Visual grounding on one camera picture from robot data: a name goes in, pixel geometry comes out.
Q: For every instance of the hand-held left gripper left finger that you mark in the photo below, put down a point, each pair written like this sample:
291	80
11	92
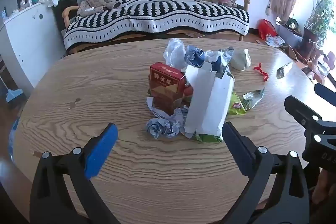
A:
101	151

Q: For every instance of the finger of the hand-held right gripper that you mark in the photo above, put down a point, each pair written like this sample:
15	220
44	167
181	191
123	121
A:
326	94
302	112

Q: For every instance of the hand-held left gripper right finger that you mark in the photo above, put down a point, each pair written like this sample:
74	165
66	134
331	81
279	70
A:
237	150

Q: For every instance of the green snack wrapper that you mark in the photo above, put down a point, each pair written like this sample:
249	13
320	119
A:
236	106

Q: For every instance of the silver green wrapper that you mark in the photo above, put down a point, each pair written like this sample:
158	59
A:
253	98

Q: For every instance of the white paper carton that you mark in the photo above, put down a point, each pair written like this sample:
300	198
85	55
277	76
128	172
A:
210	103

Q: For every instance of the blue white paper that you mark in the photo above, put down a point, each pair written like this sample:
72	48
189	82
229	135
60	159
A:
162	127
194	54

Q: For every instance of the red carton box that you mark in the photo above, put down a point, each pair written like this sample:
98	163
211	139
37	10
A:
165	85

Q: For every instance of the silver blue foil wrapper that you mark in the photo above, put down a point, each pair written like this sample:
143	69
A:
220	58

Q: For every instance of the clear plastic bag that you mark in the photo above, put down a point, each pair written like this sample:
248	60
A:
174	52

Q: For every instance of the person's right hand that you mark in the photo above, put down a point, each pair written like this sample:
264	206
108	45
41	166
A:
324	186

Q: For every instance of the pink tricycle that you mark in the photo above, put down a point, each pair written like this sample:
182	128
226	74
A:
319	64

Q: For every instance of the crushed clear plastic bottle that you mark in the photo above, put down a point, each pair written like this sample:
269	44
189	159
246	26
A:
283	70

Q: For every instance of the red plastic piece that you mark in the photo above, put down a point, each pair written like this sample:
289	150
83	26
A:
261	71

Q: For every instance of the grey box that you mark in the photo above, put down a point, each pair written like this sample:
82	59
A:
288	33

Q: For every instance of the scattered papers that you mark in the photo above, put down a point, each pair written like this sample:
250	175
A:
275	41

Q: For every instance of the potted plant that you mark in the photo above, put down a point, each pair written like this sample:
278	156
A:
319	19

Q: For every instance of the white crumpled paper ball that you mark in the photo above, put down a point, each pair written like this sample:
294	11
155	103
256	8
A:
240	60

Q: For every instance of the red bag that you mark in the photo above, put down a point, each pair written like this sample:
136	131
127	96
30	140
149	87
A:
266	28

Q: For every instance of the blue broom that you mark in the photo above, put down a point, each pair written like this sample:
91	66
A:
14	95

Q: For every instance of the white cabinet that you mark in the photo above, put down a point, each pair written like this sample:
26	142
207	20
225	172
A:
29	37

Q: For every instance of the wooden sofa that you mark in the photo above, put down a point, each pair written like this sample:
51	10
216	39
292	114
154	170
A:
68	14

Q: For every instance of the brown plush toy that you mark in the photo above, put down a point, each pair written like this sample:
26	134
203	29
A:
97	2

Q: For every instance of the black white striped blanket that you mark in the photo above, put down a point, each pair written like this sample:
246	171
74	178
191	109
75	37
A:
162	14

